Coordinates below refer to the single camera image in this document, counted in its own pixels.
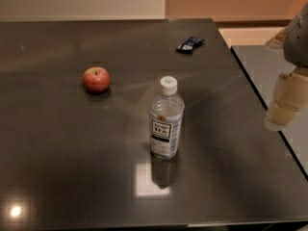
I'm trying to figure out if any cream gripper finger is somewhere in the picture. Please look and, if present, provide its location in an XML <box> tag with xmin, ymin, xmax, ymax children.
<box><xmin>264</xmin><ymin>67</ymin><xmax>308</xmax><ymax>132</ymax></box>
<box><xmin>266</xmin><ymin>28</ymin><xmax>287</xmax><ymax>50</ymax></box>

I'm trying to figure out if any clear blue-label plastic bottle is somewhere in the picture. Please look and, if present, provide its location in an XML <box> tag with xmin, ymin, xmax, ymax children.
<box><xmin>149</xmin><ymin>76</ymin><xmax>185</xmax><ymax>160</ymax></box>

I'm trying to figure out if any grey side table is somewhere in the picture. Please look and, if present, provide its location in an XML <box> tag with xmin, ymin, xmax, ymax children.
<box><xmin>231</xmin><ymin>45</ymin><xmax>308</xmax><ymax>176</ymax></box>

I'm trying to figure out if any dark blue snack packet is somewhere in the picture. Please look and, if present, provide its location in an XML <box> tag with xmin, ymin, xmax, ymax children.
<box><xmin>176</xmin><ymin>37</ymin><xmax>205</xmax><ymax>54</ymax></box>

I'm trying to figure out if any red apple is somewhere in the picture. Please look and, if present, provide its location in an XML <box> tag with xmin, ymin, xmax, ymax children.
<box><xmin>83</xmin><ymin>66</ymin><xmax>110</xmax><ymax>93</ymax></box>

